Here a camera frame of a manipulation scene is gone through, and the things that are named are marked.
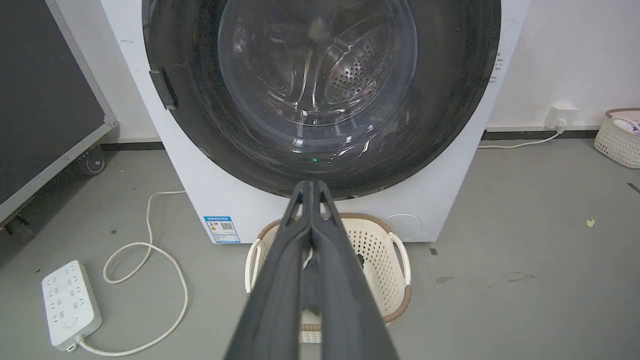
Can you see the white front-load washing machine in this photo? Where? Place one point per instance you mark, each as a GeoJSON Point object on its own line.
{"type": "Point", "coordinates": [200, 165]}

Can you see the round black washing machine door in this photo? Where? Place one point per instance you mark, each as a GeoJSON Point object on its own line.
{"type": "Point", "coordinates": [190, 75]}

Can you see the cream laundry basket brown rim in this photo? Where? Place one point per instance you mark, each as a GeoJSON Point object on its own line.
{"type": "Point", "coordinates": [380, 250]}

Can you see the white woven basket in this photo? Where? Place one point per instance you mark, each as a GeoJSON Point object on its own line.
{"type": "Point", "coordinates": [618, 140]}

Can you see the black rolling panel grey frame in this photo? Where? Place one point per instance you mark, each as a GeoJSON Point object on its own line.
{"type": "Point", "coordinates": [35, 90]}

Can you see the white wall socket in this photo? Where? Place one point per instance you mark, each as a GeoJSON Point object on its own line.
{"type": "Point", "coordinates": [561, 116]}

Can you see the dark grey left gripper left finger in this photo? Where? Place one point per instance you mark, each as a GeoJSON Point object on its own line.
{"type": "Point", "coordinates": [280, 280]}

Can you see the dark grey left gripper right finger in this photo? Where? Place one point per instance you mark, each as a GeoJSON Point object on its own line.
{"type": "Point", "coordinates": [345, 285]}

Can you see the dark garment in basket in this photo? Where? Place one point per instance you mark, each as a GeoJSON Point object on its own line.
{"type": "Point", "coordinates": [311, 285]}

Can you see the white power strip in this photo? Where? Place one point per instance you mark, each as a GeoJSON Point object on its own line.
{"type": "Point", "coordinates": [69, 303]}

